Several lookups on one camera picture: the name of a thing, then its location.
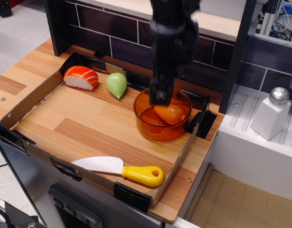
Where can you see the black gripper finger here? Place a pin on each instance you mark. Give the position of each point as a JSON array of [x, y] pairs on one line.
[[161, 91]]

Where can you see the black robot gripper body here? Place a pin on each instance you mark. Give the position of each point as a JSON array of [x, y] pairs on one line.
[[175, 35]]

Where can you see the orange toy carrot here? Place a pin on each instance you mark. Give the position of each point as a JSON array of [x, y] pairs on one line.
[[172, 114]]

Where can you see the transparent orange plastic pot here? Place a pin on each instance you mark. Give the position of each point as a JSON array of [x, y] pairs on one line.
[[153, 127]]

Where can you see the cardboard fence with black tape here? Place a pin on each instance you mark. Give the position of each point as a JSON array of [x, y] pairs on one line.
[[69, 123]]

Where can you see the light green toy pear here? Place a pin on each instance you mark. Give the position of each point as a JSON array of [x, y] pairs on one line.
[[116, 84]]

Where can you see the dark brick backsplash panel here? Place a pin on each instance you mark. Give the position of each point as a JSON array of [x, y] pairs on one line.
[[220, 65]]

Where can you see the salmon sushi toy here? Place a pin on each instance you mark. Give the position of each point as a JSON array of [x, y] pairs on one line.
[[81, 77]]

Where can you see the white toy sink drainboard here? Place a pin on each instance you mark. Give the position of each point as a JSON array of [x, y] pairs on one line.
[[241, 153]]

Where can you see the white salt shaker silver cap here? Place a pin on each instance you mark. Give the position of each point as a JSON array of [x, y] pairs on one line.
[[271, 115]]

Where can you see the grey toy oven front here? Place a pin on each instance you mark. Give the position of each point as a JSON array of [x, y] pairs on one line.
[[63, 202]]

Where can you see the white knife yellow handle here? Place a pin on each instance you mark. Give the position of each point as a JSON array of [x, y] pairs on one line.
[[152, 176]]

